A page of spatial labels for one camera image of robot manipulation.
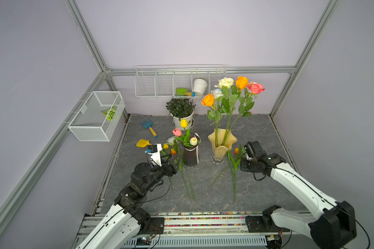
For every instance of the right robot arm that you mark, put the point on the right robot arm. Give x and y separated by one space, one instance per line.
329 223

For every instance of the cream rose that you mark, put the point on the cream rose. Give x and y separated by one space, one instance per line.
224 102

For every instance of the pink tulip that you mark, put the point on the pink tulip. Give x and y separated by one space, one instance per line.
177 133

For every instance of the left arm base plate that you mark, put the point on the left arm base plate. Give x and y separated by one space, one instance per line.
153 225

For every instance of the dark red glass vase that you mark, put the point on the dark red glass vase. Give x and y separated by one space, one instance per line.
190 155

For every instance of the blue toy rake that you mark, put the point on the blue toy rake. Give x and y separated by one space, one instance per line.
148 124

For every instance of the pink rose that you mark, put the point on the pink rose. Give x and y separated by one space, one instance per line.
233 162
255 87

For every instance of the potted green plant white pot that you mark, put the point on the potted green plant white pot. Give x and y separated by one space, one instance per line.
180 109

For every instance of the white wire side basket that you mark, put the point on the white wire side basket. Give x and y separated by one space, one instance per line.
98 117

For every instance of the white wire wall shelf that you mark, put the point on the white wire wall shelf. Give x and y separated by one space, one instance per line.
161 81

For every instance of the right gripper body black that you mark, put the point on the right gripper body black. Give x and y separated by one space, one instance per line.
248 164

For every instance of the aluminium rail frame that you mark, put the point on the aluminium rail frame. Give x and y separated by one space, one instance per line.
197 229

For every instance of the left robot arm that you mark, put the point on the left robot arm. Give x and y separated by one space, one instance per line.
126 218

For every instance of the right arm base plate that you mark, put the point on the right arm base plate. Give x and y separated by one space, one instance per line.
258 224

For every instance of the white rose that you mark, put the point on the white rose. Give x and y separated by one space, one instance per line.
217 93

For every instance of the orange rose tall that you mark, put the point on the orange rose tall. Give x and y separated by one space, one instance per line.
236 102

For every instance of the white empty flower pot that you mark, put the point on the white empty flower pot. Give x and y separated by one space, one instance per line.
199 86

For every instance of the green toy trowel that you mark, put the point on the green toy trowel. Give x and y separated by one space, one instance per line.
184 92

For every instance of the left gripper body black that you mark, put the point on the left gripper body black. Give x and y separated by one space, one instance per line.
157 173

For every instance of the yellow toy shovel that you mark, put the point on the yellow toy shovel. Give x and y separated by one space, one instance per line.
143 143

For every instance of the yellow wavy glass vase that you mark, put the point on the yellow wavy glass vase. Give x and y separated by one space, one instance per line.
221 143

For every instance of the cream tulip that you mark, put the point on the cream tulip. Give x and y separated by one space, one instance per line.
192 143

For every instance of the orange rose short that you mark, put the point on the orange rose short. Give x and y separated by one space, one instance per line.
214 113

